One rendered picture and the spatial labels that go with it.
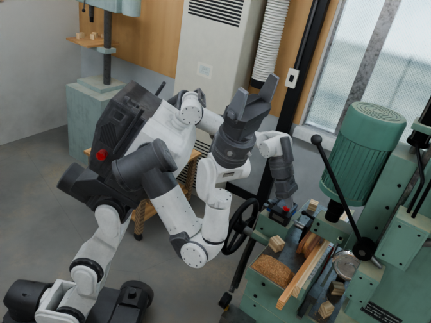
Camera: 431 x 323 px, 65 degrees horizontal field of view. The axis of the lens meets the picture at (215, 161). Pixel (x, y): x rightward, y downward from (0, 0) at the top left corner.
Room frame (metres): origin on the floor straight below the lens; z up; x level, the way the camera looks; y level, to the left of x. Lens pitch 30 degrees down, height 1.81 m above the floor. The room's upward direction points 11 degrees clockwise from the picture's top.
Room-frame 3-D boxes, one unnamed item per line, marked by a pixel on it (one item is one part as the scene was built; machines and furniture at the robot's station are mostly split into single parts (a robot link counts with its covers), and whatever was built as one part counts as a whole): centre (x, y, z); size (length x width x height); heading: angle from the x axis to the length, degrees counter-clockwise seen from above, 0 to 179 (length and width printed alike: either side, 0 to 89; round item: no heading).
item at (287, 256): (1.12, -0.39, 0.87); 0.61 x 0.30 x 0.06; 150
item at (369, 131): (1.04, -0.46, 1.35); 0.18 x 0.18 x 0.31
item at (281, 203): (1.16, -0.31, 0.99); 0.13 x 0.11 x 0.06; 150
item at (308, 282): (1.05, -0.51, 0.93); 0.60 x 0.02 x 0.06; 150
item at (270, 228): (1.16, -0.31, 0.91); 0.15 x 0.14 x 0.09; 150
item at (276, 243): (1.02, -0.30, 0.92); 0.05 x 0.04 x 0.04; 37
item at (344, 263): (0.86, -0.51, 1.02); 0.12 x 0.03 x 0.12; 60
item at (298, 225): (1.12, -0.39, 0.95); 0.09 x 0.07 x 0.09; 150
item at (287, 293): (0.99, -0.44, 0.92); 0.59 x 0.02 x 0.04; 150
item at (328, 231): (1.03, -0.48, 1.03); 0.14 x 0.07 x 0.09; 60
